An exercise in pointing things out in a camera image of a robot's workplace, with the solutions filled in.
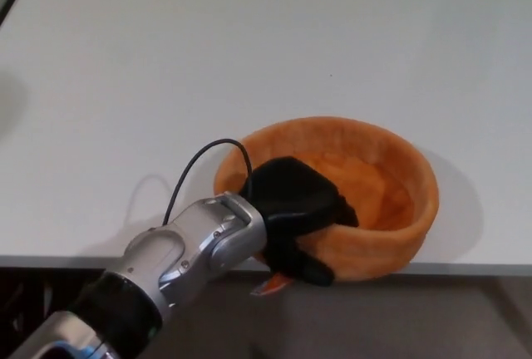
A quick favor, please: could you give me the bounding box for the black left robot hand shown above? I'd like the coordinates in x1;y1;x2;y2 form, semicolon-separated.
243;155;361;287

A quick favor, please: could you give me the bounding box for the orange plush soft plate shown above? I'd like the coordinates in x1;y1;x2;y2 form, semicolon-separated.
213;115;441;297

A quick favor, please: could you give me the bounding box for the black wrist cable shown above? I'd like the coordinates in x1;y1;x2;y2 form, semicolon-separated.
161;138;254;225

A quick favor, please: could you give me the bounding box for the black under-table frame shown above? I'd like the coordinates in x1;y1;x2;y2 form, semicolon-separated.
0;266;107;337

